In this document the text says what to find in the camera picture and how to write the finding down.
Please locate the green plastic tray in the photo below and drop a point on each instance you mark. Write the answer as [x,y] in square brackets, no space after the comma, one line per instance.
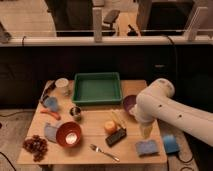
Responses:
[97,89]

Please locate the white cup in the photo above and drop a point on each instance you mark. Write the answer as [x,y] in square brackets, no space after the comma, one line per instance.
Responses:
[62,84]

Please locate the silver fork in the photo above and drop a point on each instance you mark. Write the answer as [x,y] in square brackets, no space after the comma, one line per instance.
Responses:
[97,149]

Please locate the yellow banana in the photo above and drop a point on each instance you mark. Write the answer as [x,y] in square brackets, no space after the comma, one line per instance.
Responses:
[118,119]

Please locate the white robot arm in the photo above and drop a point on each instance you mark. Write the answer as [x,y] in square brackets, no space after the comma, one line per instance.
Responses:
[155,101]

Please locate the black rectangular block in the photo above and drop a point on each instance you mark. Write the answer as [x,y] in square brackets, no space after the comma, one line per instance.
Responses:
[115,137]

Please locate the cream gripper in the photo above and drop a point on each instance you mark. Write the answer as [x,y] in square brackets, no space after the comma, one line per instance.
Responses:
[145,130]

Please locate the orange carrot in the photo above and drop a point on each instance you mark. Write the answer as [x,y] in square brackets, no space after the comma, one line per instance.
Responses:
[53,114]

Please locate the bunch of dark grapes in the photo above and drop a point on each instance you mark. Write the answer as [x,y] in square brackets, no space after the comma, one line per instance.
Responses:
[36,146]

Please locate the blue cylinder on floor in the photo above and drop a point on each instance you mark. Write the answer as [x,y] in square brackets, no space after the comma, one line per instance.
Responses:
[170,144]

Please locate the blue small cup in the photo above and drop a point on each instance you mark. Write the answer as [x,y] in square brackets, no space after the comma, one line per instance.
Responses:
[52,104]

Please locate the orange fruit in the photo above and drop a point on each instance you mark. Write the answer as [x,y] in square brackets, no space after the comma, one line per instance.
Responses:
[110,127]

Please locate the metal cup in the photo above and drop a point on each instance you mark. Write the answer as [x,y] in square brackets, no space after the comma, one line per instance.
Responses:
[76,113]

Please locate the black office chair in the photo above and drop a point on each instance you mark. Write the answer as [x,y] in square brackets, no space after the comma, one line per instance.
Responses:
[108,21]

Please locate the blue sponge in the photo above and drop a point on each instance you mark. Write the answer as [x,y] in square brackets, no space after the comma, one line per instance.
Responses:
[144,148]

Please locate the purple bowl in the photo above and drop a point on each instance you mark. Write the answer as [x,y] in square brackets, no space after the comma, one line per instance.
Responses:
[129,104]

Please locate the red bowl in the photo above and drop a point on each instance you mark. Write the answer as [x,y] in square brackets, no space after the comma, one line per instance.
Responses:
[68,134]

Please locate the white horizontal rail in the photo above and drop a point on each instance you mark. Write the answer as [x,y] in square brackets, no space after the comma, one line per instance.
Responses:
[105,41]

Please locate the blue cloth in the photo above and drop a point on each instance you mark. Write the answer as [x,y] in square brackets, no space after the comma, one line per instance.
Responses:
[50,131]

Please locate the wooden table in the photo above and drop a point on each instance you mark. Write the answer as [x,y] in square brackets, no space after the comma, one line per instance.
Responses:
[93,132]

